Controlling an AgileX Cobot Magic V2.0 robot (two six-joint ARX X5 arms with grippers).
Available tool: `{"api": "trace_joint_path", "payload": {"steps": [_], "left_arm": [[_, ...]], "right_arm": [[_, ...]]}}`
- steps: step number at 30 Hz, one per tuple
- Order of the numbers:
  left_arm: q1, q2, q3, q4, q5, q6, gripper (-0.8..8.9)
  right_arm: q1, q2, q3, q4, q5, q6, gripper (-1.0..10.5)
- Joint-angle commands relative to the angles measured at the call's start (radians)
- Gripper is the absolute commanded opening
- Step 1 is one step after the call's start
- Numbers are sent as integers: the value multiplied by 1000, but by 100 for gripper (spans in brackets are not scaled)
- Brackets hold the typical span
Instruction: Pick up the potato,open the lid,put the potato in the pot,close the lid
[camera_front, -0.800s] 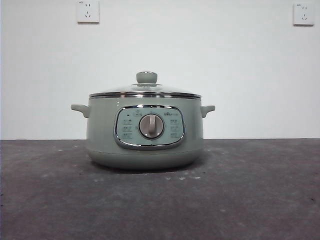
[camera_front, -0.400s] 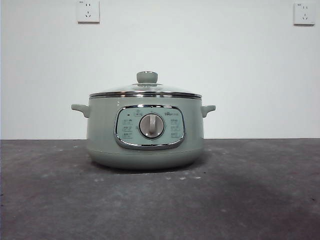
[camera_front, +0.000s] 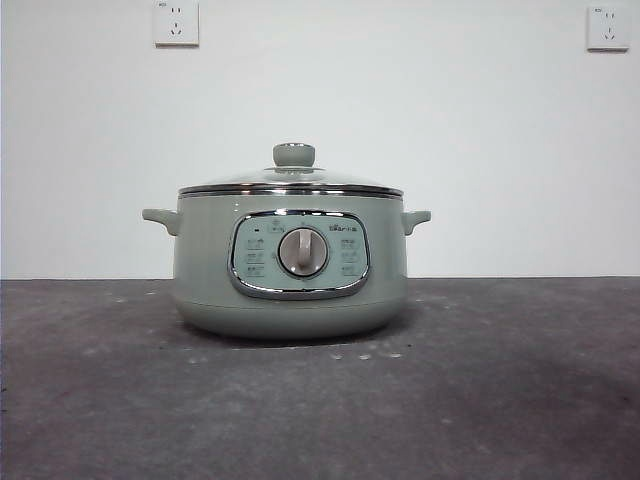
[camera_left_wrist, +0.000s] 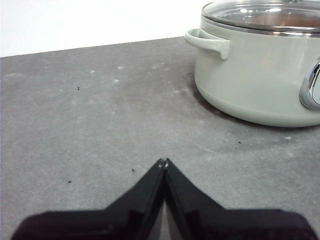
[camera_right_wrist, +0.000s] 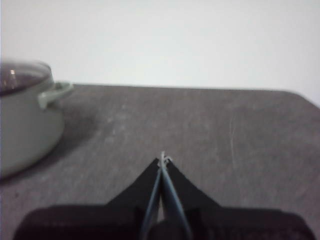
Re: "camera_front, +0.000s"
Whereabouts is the glass lid with green knob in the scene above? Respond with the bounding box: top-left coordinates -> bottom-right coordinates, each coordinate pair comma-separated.
177,142 -> 404,198

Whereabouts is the pale green electric pot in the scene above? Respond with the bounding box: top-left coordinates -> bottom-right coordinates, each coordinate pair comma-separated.
141,192 -> 433,342

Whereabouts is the white wall socket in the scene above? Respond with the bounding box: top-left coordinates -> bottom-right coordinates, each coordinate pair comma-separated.
152,0 -> 201,49
585,5 -> 631,53

